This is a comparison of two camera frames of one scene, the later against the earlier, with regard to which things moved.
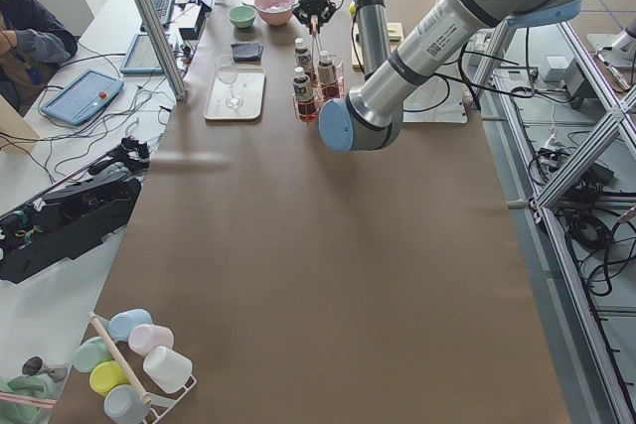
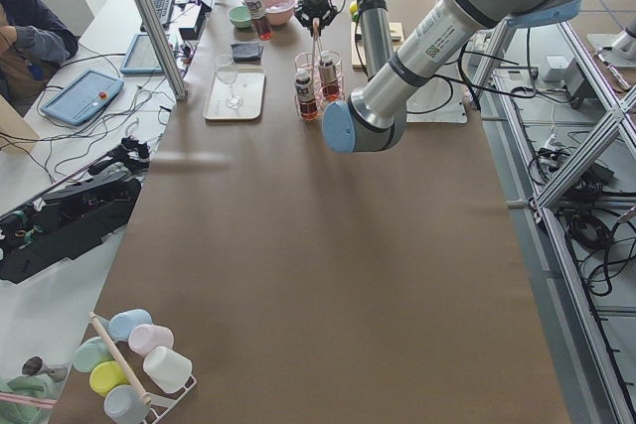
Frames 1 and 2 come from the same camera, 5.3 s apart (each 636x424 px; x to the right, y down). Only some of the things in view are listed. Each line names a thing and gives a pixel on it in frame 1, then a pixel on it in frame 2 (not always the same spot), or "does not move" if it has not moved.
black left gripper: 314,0 does not move
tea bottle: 305,105 does not move
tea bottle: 303,60 → 257,13
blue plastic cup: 121,322 does not move
